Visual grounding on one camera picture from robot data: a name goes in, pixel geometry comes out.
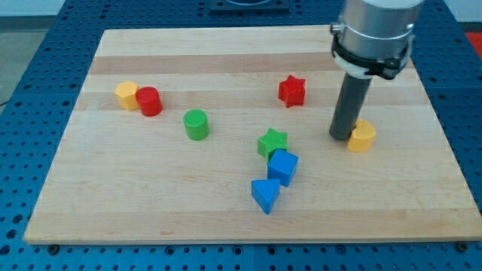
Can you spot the blue triangle block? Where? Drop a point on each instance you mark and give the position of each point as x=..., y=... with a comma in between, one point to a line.
x=265, y=193

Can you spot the yellow hexagon block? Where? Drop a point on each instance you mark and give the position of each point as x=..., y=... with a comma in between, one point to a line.
x=126, y=95

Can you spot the red star block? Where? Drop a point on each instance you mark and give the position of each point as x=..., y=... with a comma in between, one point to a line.
x=292, y=91

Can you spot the green star block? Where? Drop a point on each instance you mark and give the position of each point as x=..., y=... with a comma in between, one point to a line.
x=271, y=141

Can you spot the blue cube block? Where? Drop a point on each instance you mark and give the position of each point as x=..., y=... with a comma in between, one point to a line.
x=282, y=166

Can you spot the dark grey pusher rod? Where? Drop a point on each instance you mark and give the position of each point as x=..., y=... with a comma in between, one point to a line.
x=350, y=100

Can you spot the light wooden board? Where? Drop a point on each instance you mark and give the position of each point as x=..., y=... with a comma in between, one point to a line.
x=121, y=178

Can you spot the green cylinder block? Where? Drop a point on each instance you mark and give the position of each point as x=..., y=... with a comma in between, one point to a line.
x=196, y=124

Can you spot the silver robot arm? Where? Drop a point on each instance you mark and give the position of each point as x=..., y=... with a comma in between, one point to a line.
x=374, y=37

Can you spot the yellow heart block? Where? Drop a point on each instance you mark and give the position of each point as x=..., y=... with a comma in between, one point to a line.
x=362, y=136

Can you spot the red cylinder block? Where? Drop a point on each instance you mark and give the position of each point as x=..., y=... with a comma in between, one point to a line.
x=149, y=102

